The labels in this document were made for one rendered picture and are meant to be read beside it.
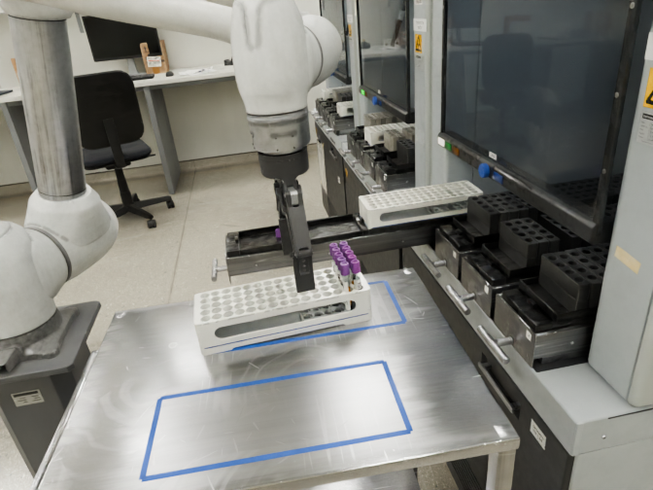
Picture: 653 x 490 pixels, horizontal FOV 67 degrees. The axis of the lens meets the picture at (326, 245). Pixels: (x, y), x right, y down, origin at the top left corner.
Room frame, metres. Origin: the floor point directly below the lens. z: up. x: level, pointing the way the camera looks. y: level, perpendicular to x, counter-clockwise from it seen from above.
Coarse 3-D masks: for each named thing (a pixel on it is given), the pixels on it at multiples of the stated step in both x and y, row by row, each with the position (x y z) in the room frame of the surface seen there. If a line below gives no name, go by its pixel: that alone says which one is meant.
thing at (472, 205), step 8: (472, 200) 1.05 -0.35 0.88; (480, 200) 1.04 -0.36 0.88; (472, 208) 1.04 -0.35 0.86; (480, 208) 1.01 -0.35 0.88; (488, 208) 0.99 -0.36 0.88; (472, 216) 1.04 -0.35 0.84; (480, 216) 1.00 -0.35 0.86; (488, 216) 0.97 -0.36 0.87; (496, 216) 0.96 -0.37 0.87; (472, 224) 1.04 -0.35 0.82; (480, 224) 1.00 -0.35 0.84; (488, 224) 0.97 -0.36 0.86; (496, 224) 0.96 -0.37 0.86; (488, 232) 0.96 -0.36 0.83; (496, 232) 0.96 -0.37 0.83
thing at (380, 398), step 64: (128, 320) 0.78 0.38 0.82; (192, 320) 0.76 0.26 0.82; (384, 320) 0.70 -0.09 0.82; (128, 384) 0.60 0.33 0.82; (192, 384) 0.59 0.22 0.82; (256, 384) 0.57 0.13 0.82; (320, 384) 0.56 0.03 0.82; (384, 384) 0.54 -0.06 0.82; (448, 384) 0.53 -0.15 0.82; (64, 448) 0.48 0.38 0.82; (128, 448) 0.47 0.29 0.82; (192, 448) 0.46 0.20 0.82; (256, 448) 0.45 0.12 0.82; (320, 448) 0.44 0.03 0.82; (384, 448) 0.43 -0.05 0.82; (448, 448) 0.42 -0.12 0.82; (512, 448) 0.43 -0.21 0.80
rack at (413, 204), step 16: (384, 192) 1.19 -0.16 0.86; (400, 192) 1.18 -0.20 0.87; (416, 192) 1.18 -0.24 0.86; (432, 192) 1.17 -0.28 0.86; (448, 192) 1.15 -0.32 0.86; (464, 192) 1.14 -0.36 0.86; (480, 192) 1.13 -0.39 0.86; (368, 208) 1.10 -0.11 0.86; (384, 208) 1.09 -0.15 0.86; (400, 208) 1.10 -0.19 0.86; (416, 208) 1.20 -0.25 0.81; (432, 208) 1.14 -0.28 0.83; (448, 208) 1.13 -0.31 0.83; (464, 208) 1.12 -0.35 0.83; (368, 224) 1.09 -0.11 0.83; (384, 224) 1.09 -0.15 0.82
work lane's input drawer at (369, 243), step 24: (336, 216) 1.18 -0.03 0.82; (360, 216) 1.17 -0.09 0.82; (456, 216) 1.11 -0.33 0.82; (240, 240) 1.12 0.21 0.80; (264, 240) 1.11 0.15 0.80; (312, 240) 1.06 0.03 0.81; (336, 240) 1.06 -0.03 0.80; (360, 240) 1.07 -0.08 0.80; (384, 240) 1.07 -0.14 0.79; (408, 240) 1.08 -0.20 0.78; (432, 240) 1.09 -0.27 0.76; (216, 264) 1.10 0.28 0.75; (240, 264) 1.03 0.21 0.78; (264, 264) 1.03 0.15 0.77; (288, 264) 1.04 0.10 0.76
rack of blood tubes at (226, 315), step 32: (224, 288) 0.76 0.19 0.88; (256, 288) 0.75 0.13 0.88; (288, 288) 0.74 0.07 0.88; (320, 288) 0.73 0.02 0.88; (352, 288) 0.72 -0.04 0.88; (224, 320) 0.66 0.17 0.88; (256, 320) 0.73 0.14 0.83; (288, 320) 0.72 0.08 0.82; (320, 320) 0.69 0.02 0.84; (352, 320) 0.70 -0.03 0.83
